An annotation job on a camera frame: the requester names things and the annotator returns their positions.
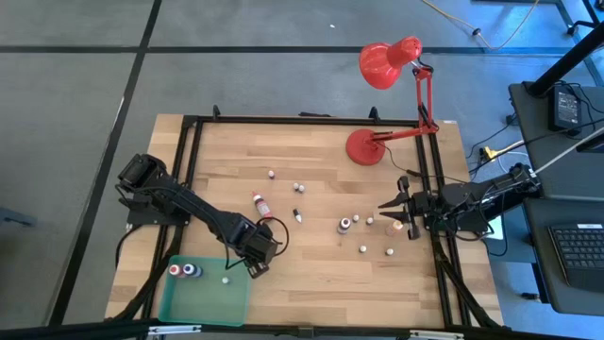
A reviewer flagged white paper sheet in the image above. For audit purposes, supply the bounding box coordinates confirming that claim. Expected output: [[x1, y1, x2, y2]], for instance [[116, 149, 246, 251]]
[[485, 214, 506, 242]]

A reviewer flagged white rod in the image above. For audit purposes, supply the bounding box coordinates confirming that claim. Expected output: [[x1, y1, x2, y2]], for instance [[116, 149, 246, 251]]
[[530, 126, 604, 177]]

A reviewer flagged black slanted pole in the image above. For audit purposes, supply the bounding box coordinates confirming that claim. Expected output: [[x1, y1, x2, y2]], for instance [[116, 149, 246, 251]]
[[526, 21, 604, 98]]

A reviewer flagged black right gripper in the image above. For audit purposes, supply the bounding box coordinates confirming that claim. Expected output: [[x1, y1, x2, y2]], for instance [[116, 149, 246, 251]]
[[377, 176, 433, 241]]

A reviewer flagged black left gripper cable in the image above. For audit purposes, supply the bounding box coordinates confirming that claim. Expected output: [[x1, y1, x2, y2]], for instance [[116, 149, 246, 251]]
[[254, 215, 291, 260]]

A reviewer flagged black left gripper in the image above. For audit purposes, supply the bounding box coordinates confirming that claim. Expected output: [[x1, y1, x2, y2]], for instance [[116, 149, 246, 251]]
[[226, 214, 279, 280]]

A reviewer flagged black metal table frame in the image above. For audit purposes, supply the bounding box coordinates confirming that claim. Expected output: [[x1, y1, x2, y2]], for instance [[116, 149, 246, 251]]
[[106, 104, 504, 340]]

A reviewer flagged black lamp cable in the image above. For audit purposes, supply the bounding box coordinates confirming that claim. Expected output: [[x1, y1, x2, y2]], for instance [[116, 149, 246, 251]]
[[379, 144, 471, 185]]

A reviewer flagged black chair base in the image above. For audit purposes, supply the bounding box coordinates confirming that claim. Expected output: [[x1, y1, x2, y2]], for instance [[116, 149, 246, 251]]
[[565, 0, 604, 37]]

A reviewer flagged black power brick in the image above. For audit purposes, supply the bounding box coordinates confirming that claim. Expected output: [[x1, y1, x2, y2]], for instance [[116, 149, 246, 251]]
[[546, 84, 582, 136]]

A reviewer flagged yellow extension cord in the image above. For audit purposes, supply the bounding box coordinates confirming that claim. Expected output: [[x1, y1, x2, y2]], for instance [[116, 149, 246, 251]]
[[421, 0, 542, 52]]

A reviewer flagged red desk lamp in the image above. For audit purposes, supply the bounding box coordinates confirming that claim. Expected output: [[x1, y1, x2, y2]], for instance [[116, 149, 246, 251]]
[[344, 36, 440, 167]]

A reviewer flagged black laptop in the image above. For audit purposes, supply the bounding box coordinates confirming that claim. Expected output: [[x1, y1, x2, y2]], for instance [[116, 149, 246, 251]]
[[546, 221, 604, 294]]

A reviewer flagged silver aluminium bracket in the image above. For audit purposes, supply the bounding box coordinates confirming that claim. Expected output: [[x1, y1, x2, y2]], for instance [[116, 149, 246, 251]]
[[147, 324, 203, 336], [408, 329, 466, 340]]

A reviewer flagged dark grey desk top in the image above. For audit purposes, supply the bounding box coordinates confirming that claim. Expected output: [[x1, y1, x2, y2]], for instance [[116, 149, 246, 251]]
[[522, 196, 604, 316], [508, 80, 604, 202]]

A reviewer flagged teal plastic bin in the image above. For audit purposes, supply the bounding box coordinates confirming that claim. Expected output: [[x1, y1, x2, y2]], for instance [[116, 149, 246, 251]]
[[158, 254, 252, 328]]

